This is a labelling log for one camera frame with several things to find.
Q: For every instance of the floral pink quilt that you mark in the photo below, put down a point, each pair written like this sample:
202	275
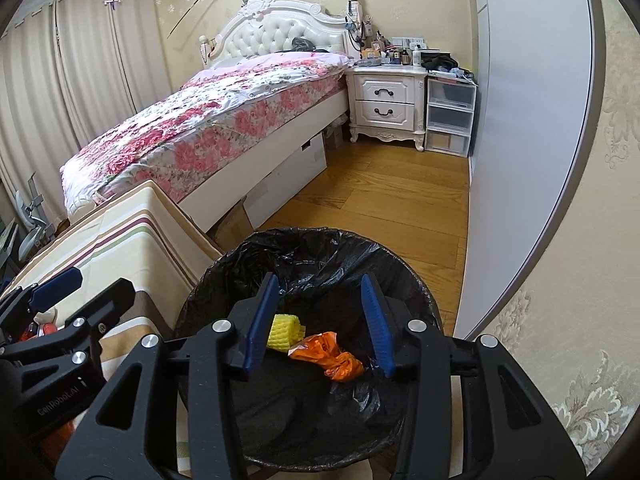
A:
219	114

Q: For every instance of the white two-drawer nightstand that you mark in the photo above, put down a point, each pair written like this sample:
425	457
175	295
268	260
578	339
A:
387	103

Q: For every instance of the black-bagged trash bin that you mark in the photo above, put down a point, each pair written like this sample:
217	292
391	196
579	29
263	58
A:
320	400

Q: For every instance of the beige curtains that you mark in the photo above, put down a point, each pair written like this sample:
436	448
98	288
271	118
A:
70	71

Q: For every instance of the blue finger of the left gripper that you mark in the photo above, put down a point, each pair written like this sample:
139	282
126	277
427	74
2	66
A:
49	293

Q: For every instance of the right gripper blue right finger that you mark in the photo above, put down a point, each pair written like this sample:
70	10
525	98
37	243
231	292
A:
380	323

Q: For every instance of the clear plastic drawer unit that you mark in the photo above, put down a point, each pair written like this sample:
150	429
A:
449	113

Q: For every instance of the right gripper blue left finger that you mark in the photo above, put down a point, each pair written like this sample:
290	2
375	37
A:
256	316

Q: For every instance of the grey office chair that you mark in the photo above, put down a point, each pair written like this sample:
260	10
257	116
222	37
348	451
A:
40	230

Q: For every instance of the orange plastic bag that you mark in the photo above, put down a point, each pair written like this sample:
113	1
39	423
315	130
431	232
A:
323	350

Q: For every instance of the white under-bed storage box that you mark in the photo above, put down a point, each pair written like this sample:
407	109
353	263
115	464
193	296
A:
285	182

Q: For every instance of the striped bed sheet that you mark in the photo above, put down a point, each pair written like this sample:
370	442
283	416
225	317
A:
144	237

